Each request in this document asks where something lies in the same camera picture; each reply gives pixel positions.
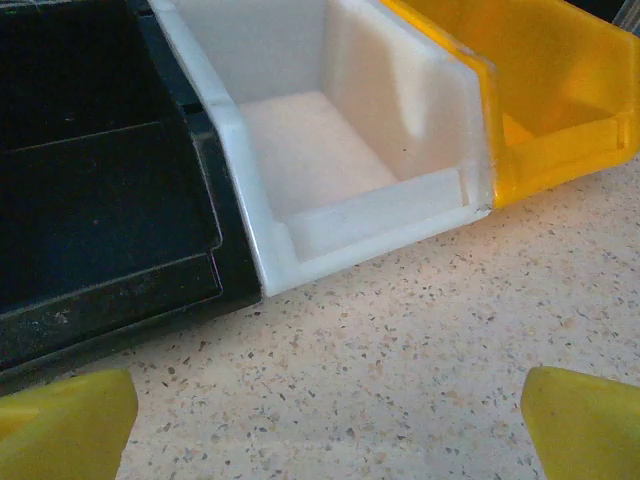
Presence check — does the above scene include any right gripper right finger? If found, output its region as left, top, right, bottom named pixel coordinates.
left=519, top=365, right=640, bottom=480

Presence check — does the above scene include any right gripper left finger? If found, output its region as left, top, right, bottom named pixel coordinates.
left=0, top=368, right=140, bottom=480

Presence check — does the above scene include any black plastic storage bin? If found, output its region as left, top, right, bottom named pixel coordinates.
left=0, top=0, right=264, bottom=386

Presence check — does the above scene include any yellow plastic storage bin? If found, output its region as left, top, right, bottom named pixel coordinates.
left=379, top=0, right=640, bottom=211

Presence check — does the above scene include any white plastic storage bin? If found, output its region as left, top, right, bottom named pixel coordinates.
left=148, top=0, right=496, bottom=297

